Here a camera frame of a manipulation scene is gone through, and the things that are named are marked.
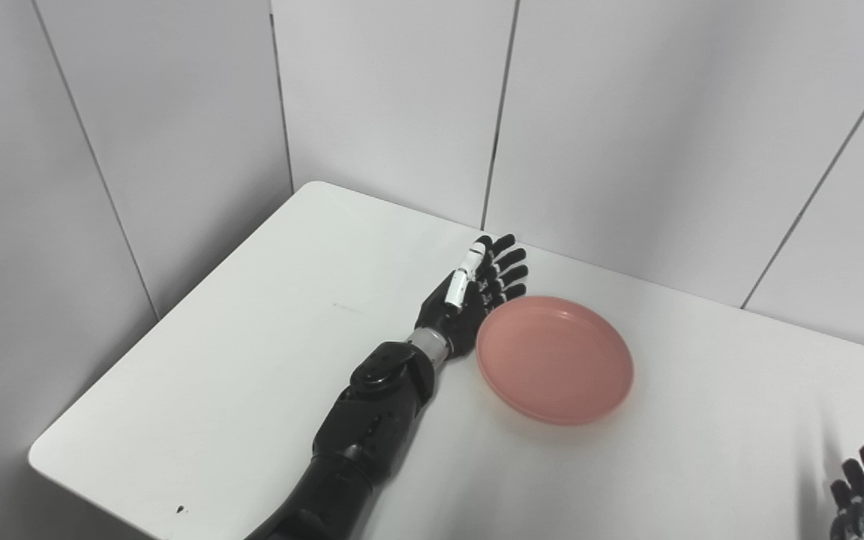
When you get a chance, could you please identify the pink round plate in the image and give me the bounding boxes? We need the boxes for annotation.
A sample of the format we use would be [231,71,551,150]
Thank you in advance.
[475,295,635,427]

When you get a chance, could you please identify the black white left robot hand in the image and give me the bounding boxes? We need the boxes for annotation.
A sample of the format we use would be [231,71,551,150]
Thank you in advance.
[415,234,529,359]

